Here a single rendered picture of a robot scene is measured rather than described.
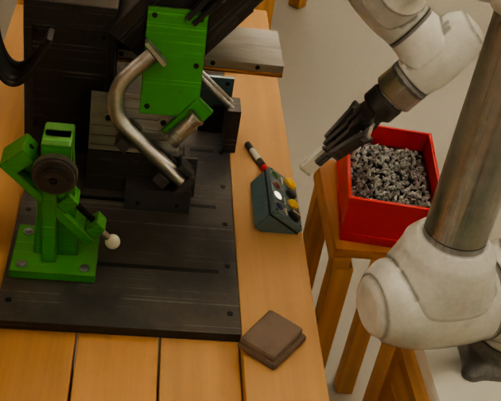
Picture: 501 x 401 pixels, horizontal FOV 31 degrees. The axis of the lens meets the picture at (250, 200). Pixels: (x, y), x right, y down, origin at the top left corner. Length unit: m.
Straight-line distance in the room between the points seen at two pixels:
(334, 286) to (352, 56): 2.59
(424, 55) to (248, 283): 0.53
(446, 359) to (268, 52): 0.74
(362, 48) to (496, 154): 3.31
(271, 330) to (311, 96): 2.62
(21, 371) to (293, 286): 0.52
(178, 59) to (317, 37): 2.90
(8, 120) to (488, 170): 1.15
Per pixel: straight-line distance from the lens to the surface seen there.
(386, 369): 1.84
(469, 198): 1.34
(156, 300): 1.60
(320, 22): 4.77
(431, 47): 1.71
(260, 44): 1.95
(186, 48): 1.73
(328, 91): 4.15
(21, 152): 1.51
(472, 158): 1.31
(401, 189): 2.03
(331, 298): 2.05
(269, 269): 1.70
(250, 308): 1.61
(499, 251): 1.54
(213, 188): 1.87
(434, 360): 1.64
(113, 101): 1.72
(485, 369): 1.64
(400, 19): 1.68
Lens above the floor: 2.01
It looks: 37 degrees down
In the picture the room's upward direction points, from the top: 10 degrees clockwise
